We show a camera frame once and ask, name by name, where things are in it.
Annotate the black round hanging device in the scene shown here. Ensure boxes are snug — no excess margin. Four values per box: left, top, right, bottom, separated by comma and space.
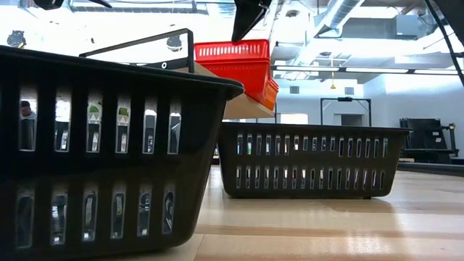
6, 30, 27, 49
166, 35, 183, 52

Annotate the succulent in white patterned pot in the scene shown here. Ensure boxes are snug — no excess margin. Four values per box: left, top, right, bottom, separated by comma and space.
88, 104, 131, 126

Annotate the person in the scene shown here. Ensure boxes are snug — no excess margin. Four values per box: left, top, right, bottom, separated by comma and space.
20, 100, 37, 120

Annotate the wooden shelf with black legs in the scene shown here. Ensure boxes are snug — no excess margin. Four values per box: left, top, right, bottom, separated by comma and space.
78, 28, 278, 124

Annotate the black equipment rack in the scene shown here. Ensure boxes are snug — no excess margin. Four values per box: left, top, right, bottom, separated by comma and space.
398, 117, 460, 164

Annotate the black metal frame stand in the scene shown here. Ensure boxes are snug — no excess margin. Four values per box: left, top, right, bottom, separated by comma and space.
320, 96, 373, 127

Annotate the long ceiling light strip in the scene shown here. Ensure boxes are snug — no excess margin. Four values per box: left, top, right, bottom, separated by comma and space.
413, 69, 464, 75
275, 66, 340, 73
345, 67, 410, 74

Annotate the black plastic basket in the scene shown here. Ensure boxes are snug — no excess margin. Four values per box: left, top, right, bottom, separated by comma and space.
217, 122, 413, 199
0, 45, 244, 261

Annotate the silver ventilation duct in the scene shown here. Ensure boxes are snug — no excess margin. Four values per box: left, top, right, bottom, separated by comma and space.
289, 0, 365, 80

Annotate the orange plastic basket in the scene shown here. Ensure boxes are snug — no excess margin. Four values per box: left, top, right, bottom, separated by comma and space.
261, 78, 280, 112

